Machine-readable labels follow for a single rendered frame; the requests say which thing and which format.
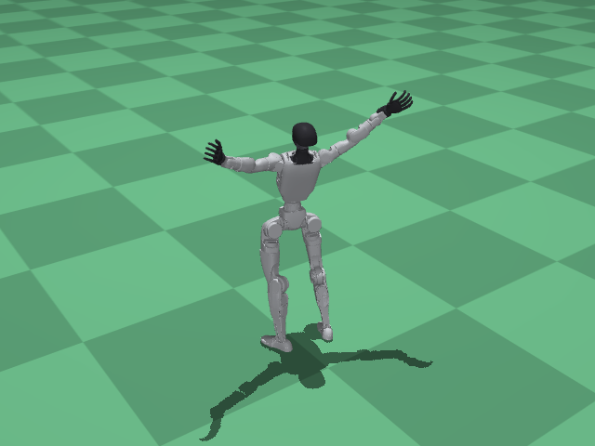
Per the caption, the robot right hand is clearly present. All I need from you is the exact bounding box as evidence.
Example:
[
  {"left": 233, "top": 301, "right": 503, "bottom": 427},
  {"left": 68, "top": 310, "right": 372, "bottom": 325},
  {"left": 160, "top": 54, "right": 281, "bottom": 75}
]
[{"left": 377, "top": 90, "right": 413, "bottom": 117}]

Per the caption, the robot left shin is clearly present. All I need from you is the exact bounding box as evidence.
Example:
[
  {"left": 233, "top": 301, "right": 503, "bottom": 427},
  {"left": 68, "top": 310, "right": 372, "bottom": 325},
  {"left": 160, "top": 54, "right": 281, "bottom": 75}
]
[{"left": 268, "top": 279, "right": 288, "bottom": 342}]

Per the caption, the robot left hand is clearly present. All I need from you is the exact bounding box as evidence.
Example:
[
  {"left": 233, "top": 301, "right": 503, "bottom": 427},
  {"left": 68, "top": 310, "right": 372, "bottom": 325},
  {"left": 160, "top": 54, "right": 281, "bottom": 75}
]
[{"left": 204, "top": 139, "right": 225, "bottom": 165}]

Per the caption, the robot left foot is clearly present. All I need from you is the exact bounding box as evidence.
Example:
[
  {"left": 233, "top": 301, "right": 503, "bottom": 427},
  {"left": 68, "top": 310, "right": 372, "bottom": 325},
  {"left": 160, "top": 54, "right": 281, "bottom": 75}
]
[{"left": 261, "top": 335, "right": 293, "bottom": 352}]

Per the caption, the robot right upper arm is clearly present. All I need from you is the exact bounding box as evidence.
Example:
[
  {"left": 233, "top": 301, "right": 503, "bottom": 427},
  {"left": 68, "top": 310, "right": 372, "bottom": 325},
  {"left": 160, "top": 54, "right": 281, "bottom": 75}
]
[{"left": 318, "top": 128, "right": 360, "bottom": 168}]

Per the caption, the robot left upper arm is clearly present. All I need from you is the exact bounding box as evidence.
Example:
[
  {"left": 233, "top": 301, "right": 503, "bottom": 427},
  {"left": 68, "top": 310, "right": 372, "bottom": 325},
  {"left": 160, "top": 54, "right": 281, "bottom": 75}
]
[{"left": 243, "top": 152, "right": 284, "bottom": 174}]

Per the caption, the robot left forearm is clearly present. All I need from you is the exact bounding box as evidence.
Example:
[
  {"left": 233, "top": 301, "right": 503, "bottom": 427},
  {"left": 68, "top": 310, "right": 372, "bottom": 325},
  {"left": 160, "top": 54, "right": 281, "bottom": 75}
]
[{"left": 221, "top": 155, "right": 256, "bottom": 172}]

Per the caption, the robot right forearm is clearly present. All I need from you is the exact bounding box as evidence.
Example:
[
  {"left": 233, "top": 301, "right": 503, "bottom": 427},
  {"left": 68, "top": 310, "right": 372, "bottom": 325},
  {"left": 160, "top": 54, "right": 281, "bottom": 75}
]
[{"left": 350, "top": 111, "right": 388, "bottom": 143}]

